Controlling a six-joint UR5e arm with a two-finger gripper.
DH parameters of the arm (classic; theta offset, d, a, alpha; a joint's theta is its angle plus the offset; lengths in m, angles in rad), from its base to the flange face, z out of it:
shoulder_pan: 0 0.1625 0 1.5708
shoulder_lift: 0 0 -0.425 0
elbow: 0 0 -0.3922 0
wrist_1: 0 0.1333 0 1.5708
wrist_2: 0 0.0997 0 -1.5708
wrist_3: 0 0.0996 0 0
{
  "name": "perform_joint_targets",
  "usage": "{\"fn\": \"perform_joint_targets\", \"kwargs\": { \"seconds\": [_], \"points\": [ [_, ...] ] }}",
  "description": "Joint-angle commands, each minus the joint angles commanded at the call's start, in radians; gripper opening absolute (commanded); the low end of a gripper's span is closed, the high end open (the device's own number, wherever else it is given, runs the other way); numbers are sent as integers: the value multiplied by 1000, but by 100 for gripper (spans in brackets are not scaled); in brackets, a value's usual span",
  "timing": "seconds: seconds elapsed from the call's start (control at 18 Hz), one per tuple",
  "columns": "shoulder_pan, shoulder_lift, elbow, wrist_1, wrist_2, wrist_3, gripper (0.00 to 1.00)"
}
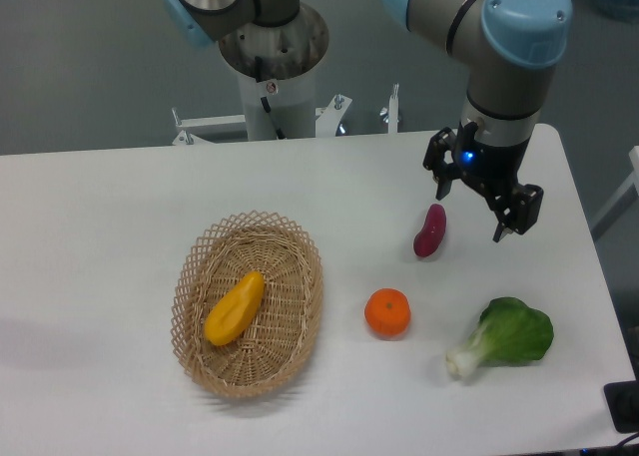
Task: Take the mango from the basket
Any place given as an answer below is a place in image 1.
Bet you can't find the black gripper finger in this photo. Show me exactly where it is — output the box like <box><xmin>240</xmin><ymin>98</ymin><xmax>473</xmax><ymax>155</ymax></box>
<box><xmin>422</xmin><ymin>127</ymin><xmax>461</xmax><ymax>201</ymax></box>
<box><xmin>487</xmin><ymin>183</ymin><xmax>544</xmax><ymax>242</ymax></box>

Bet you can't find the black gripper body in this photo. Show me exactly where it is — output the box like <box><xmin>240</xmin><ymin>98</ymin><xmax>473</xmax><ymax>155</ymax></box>
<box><xmin>453</xmin><ymin>101</ymin><xmax>539</xmax><ymax>210</ymax></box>

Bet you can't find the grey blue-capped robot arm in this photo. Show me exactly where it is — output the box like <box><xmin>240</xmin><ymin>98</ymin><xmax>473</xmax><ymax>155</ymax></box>
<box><xmin>163</xmin><ymin>0</ymin><xmax>572</xmax><ymax>238</ymax></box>

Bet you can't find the oval wicker basket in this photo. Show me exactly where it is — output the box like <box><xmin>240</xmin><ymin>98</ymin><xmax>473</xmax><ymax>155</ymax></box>
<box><xmin>171</xmin><ymin>211</ymin><xmax>323</xmax><ymax>398</ymax></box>

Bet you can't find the yellow mango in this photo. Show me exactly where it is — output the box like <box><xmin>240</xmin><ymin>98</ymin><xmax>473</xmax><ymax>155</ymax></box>
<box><xmin>204</xmin><ymin>271</ymin><xmax>265</xmax><ymax>346</ymax></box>

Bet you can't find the purple sweet potato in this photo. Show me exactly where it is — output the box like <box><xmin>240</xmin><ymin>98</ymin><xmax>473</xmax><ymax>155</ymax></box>
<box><xmin>413</xmin><ymin>204</ymin><xmax>447</xmax><ymax>257</ymax></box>

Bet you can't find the green bok choy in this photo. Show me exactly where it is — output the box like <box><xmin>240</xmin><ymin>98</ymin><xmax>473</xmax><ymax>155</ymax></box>
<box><xmin>445</xmin><ymin>296</ymin><xmax>554</xmax><ymax>378</ymax></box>

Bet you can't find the orange tangerine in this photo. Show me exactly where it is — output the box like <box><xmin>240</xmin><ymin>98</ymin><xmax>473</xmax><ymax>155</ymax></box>
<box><xmin>364</xmin><ymin>288</ymin><xmax>411</xmax><ymax>337</ymax></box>

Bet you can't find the black device at table edge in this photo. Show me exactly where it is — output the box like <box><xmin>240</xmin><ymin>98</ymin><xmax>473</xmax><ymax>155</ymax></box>
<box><xmin>603</xmin><ymin>380</ymin><xmax>638</xmax><ymax>434</ymax></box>

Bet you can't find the white metal frame bracket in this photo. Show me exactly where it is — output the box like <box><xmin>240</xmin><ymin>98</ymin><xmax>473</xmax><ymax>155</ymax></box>
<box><xmin>172</xmin><ymin>83</ymin><xmax>402</xmax><ymax>146</ymax></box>

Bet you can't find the black cable on pedestal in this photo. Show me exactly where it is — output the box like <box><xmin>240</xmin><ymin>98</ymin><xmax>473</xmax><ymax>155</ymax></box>
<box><xmin>254</xmin><ymin>55</ymin><xmax>288</xmax><ymax>141</ymax></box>

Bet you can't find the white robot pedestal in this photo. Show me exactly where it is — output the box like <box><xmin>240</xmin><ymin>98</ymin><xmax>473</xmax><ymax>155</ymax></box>
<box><xmin>219</xmin><ymin>4</ymin><xmax>329</xmax><ymax>141</ymax></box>

